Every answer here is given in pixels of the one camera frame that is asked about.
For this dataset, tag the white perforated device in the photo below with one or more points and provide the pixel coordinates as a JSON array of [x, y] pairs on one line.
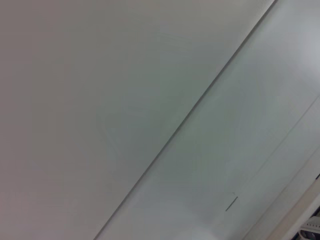
[[312, 226]]

